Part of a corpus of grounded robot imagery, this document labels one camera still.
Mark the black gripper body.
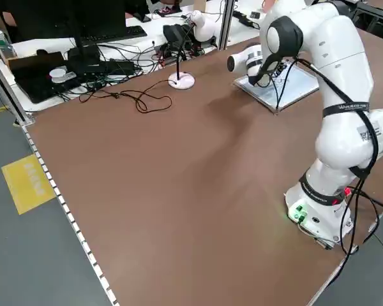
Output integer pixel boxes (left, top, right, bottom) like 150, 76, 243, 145
272, 61, 291, 80

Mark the white desk lamp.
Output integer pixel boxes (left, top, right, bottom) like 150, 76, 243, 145
167, 9, 218, 90

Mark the black box device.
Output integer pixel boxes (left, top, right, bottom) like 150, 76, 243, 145
163, 24, 188, 44

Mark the black keyboard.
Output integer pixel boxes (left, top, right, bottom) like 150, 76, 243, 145
79, 25, 148, 44

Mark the black finned power supply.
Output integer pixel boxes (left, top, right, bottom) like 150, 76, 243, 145
68, 59, 144, 77

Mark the black computer monitor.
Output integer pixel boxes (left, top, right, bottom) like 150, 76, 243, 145
11, 0, 128, 64

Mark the black flat mat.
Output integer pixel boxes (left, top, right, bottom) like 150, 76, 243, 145
9, 52, 82, 105

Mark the aluminium frame post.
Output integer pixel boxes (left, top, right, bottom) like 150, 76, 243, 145
0, 52, 36, 127
215, 0, 236, 50

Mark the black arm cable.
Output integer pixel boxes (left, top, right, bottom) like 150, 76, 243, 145
252, 57, 383, 256

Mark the black lamp cable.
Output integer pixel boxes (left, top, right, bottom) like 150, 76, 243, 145
79, 79, 173, 113

